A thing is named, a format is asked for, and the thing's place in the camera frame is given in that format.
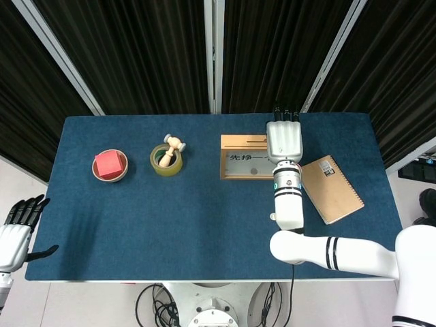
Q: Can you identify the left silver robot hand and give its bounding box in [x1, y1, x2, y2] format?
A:
[0, 194, 59, 273]

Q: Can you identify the black cable bundle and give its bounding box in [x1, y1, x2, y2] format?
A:
[250, 281, 284, 327]
[136, 283, 181, 327]

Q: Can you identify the red cube block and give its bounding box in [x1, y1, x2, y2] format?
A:
[95, 151, 124, 179]

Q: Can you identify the small wooden toy hammer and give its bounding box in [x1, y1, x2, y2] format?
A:
[159, 134, 187, 168]

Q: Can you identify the blue table cloth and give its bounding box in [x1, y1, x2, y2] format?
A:
[24, 113, 403, 282]

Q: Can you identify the black rounded object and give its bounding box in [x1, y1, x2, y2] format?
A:
[411, 188, 436, 225]

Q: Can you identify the black electronic device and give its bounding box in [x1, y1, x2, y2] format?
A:
[397, 155, 436, 181]

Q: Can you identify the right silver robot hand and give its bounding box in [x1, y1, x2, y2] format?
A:
[265, 106, 304, 164]

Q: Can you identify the yellow tape roll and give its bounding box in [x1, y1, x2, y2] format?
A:
[149, 144, 183, 177]

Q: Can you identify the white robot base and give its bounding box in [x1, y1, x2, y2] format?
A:
[159, 281, 283, 327]

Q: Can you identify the wooden frame money box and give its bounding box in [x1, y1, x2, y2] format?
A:
[220, 134, 277, 181]

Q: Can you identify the black pleated curtain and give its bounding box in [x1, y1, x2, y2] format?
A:
[0, 0, 95, 185]
[221, 0, 354, 114]
[32, 0, 209, 116]
[308, 0, 436, 170]

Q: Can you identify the brown spiral notebook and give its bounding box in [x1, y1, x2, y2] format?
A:
[301, 155, 365, 225]

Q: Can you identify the beige ribbed bowl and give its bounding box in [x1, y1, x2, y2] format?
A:
[91, 149, 129, 183]

